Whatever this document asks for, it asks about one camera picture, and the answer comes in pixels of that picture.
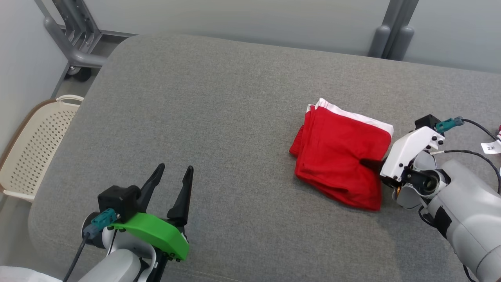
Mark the grey metal support post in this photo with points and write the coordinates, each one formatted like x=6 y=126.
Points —
x=395 y=23

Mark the black caster wheel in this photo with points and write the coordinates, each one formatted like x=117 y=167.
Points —
x=82 y=74

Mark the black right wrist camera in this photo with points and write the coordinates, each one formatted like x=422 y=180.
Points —
x=426 y=122

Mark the grey metal tube frame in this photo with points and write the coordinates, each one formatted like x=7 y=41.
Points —
x=78 y=58

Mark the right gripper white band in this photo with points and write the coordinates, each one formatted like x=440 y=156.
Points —
x=407 y=150

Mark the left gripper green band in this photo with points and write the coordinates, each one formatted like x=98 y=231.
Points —
x=156 y=233

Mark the cream perforated laundry basket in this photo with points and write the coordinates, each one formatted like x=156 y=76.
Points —
x=31 y=152

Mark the white robot body shell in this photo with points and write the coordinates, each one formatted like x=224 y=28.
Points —
x=23 y=275

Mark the red garment with Bulls print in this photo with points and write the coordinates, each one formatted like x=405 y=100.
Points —
x=336 y=156

